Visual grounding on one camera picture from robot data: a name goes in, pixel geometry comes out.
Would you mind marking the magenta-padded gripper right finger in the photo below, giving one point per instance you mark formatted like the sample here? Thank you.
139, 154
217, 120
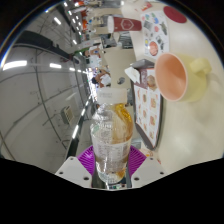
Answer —
150, 170

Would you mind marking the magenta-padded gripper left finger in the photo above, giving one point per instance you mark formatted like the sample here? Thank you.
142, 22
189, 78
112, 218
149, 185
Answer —
71, 170

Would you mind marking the clear plastic drink bottle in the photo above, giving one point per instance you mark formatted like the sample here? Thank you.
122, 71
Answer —
111, 140

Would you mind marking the ceiling air conditioner unit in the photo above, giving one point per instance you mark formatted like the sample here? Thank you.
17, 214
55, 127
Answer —
67, 115

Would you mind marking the dark food tray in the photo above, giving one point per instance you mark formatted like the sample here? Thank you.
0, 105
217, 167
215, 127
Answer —
148, 110

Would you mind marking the person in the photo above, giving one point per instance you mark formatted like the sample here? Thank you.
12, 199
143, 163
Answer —
103, 79

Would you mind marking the crumpled white napkin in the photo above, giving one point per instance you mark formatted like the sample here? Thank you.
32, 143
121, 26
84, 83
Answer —
132, 75

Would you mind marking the pale yellow mug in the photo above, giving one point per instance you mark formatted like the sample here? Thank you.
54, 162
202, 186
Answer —
193, 80

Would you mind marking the beige chair with round hole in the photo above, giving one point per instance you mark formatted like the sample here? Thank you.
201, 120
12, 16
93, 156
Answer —
116, 75

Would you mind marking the group of ceiling lights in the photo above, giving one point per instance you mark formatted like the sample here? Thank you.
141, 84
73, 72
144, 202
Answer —
15, 65

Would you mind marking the colourful printed leaflet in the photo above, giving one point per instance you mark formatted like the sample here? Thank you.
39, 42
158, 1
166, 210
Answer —
156, 33

